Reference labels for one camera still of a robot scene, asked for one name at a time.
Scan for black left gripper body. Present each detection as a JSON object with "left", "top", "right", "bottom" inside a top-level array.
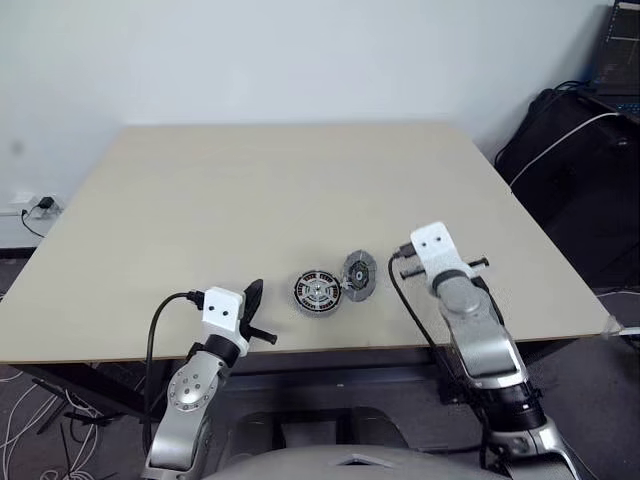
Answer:
[{"left": 239, "top": 298, "right": 257, "bottom": 350}]

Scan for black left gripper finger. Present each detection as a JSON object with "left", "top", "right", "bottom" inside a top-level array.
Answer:
[
  {"left": 242, "top": 278, "right": 265, "bottom": 320},
  {"left": 248, "top": 326, "right": 278, "bottom": 347}
]

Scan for motor stator with copper windings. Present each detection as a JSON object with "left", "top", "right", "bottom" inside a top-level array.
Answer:
[{"left": 291, "top": 269, "right": 341, "bottom": 317}]

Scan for grey round rotor cover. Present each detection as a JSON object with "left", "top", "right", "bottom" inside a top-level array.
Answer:
[{"left": 340, "top": 249, "right": 380, "bottom": 304}]

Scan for black bag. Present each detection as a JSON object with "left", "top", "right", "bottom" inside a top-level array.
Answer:
[{"left": 493, "top": 86, "right": 640, "bottom": 297}]

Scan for grey robot torso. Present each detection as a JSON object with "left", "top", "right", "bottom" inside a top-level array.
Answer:
[{"left": 198, "top": 431, "right": 504, "bottom": 480}]

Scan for clear tape on table corner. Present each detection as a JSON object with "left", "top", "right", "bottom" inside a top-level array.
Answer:
[{"left": 603, "top": 316, "right": 640, "bottom": 342}]

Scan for black power adapter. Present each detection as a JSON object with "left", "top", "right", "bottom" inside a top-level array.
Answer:
[{"left": 29, "top": 195, "right": 64, "bottom": 219}]

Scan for open black laptop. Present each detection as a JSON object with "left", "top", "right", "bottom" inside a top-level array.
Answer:
[{"left": 591, "top": 0, "right": 640, "bottom": 120}]

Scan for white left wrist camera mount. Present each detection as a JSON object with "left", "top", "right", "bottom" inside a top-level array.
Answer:
[{"left": 201, "top": 286, "right": 250, "bottom": 357}]

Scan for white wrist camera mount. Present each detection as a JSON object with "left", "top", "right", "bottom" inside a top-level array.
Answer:
[
  {"left": 201, "top": 286, "right": 250, "bottom": 357},
  {"left": 409, "top": 219, "right": 477, "bottom": 297}
]

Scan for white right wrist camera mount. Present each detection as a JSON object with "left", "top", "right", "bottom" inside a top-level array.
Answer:
[{"left": 409, "top": 219, "right": 477, "bottom": 297}]

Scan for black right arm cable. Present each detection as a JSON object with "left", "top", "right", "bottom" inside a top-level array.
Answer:
[{"left": 388, "top": 242, "right": 499, "bottom": 469}]

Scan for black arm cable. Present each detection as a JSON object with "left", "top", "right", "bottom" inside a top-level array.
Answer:
[
  {"left": 141, "top": 290, "right": 207, "bottom": 454},
  {"left": 388, "top": 242, "right": 499, "bottom": 469}
]

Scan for black table frame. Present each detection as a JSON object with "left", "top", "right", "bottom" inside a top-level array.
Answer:
[{"left": 0, "top": 335, "right": 576, "bottom": 421}]

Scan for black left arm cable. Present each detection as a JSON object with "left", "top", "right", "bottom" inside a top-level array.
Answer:
[{"left": 141, "top": 290, "right": 207, "bottom": 454}]

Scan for white cable over bag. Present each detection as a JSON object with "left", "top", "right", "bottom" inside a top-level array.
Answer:
[{"left": 508, "top": 111, "right": 627, "bottom": 187}]

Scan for black adapter cable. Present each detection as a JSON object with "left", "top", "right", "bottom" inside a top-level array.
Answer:
[{"left": 19, "top": 208, "right": 47, "bottom": 240}]

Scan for white floor cables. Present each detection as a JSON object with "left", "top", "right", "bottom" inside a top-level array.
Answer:
[{"left": 0, "top": 367, "right": 101, "bottom": 480}]

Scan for white wall power strip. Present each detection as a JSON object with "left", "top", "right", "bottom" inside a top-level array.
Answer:
[{"left": 0, "top": 191, "right": 66, "bottom": 217}]

